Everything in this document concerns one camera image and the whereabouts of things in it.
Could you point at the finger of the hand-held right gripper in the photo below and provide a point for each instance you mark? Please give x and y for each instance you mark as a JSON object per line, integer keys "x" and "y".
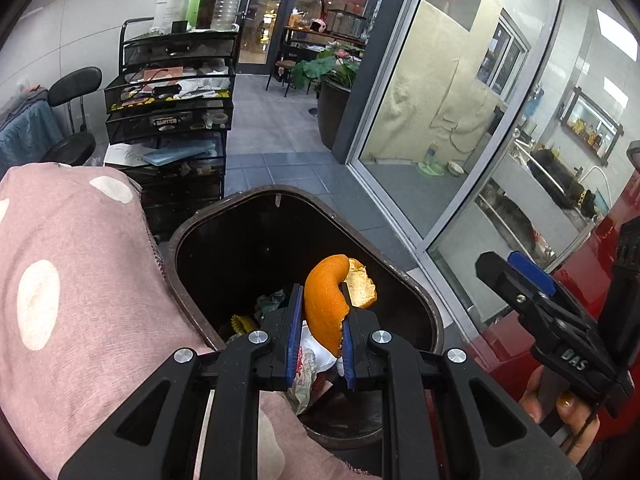
{"x": 500, "y": 280}
{"x": 535, "y": 272}

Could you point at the black salon chair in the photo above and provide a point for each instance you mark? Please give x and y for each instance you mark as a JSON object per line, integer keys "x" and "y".
{"x": 75, "y": 82}

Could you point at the red cabinet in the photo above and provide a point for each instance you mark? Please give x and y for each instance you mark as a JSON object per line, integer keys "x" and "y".
{"x": 505, "y": 360}

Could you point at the blue folder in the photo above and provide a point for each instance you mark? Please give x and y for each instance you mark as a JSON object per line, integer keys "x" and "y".
{"x": 180, "y": 156}

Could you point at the pink polka dot cloth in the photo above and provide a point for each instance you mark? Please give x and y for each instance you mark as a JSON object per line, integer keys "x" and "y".
{"x": 75, "y": 220}

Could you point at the grey framed glass door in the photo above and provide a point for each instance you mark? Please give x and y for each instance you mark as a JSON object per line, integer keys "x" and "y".
{"x": 374, "y": 90}

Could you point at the white pet bowl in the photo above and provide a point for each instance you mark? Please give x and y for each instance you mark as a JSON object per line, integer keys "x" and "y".
{"x": 455, "y": 169}

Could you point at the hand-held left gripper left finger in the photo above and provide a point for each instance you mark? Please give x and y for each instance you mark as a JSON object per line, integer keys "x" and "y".
{"x": 295, "y": 340}

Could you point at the dark crumpled wrapper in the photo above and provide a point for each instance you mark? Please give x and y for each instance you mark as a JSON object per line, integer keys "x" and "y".
{"x": 270, "y": 302}

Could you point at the white pump bottle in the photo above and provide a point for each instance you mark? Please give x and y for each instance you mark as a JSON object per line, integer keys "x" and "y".
{"x": 167, "y": 10}

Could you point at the dark brown bottle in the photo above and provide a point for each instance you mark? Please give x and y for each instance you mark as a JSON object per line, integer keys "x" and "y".
{"x": 206, "y": 10}

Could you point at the wooden framed wall shelf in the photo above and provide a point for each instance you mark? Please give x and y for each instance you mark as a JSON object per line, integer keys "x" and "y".
{"x": 592, "y": 127}

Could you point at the white crumpled wrapper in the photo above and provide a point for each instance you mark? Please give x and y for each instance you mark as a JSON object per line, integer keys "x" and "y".
{"x": 310, "y": 375}

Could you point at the brown trash bin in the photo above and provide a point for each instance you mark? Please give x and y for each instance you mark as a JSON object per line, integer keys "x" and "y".
{"x": 225, "y": 260}

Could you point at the green pet water feeder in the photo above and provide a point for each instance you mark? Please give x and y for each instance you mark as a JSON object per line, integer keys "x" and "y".
{"x": 432, "y": 162}

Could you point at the black mesh drawer cart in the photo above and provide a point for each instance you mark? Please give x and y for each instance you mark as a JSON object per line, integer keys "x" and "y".
{"x": 165, "y": 115}

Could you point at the white paper sheet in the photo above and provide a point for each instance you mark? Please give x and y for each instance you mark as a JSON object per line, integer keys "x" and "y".
{"x": 122, "y": 155}

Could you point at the yellow foam fruit net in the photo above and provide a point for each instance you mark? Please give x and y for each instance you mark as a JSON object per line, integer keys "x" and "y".
{"x": 242, "y": 324}

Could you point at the blue towel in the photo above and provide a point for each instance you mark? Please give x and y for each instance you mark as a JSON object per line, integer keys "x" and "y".
{"x": 25, "y": 130}

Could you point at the person's right hand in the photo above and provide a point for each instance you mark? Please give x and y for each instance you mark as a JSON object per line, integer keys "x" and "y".
{"x": 565, "y": 407}

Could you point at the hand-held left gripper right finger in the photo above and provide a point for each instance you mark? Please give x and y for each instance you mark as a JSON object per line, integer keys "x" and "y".
{"x": 348, "y": 362}

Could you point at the pink helmet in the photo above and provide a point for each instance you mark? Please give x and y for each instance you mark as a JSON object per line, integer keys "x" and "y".
{"x": 318, "y": 25}

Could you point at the green lotus plant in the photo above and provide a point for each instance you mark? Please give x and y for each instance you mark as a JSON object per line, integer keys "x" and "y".
{"x": 320, "y": 67}

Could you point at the wooden stool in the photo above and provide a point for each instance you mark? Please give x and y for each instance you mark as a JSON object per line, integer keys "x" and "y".
{"x": 285, "y": 67}

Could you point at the orange peel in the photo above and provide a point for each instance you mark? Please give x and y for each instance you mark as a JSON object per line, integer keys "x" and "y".
{"x": 320, "y": 290}

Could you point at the large dark planter pot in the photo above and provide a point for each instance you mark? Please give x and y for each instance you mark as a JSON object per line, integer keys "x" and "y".
{"x": 331, "y": 115}

